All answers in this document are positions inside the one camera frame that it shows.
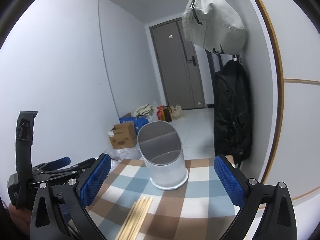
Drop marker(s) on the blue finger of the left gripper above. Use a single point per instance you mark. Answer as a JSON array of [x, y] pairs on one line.
[[60, 163]]

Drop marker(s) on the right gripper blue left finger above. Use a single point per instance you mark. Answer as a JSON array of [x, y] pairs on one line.
[[59, 211]]

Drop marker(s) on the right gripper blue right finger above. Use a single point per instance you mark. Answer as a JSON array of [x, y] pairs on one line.
[[278, 220]]

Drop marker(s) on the wooden chopstick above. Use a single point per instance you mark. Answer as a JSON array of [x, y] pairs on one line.
[[136, 219], [139, 212], [129, 221], [133, 235]]

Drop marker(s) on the white plastic utensil holder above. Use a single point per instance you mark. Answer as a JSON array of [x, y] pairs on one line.
[[161, 150]]

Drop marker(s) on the left hand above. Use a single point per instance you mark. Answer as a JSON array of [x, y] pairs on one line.
[[21, 218]]

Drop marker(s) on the brown cardboard box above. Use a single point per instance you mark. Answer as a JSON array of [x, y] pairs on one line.
[[123, 136]]

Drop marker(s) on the checkered tablecloth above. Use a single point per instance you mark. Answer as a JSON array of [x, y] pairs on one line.
[[200, 209]]

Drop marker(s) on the blue cardboard box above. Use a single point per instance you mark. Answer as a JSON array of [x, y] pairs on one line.
[[137, 122]]

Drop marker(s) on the beige cloth bag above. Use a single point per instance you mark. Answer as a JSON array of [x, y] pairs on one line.
[[145, 110]]

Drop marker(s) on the red snack bag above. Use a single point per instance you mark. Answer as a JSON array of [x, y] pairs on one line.
[[164, 113]]

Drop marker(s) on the beige plastic bag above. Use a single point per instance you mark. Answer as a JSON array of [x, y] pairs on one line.
[[176, 112]]

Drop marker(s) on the black backpack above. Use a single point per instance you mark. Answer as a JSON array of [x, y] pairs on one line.
[[233, 125]]

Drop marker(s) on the grey entrance door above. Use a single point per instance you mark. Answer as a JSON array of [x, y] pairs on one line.
[[178, 66]]

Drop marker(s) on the grey sling bag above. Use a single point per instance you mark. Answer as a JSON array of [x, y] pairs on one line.
[[214, 26]]

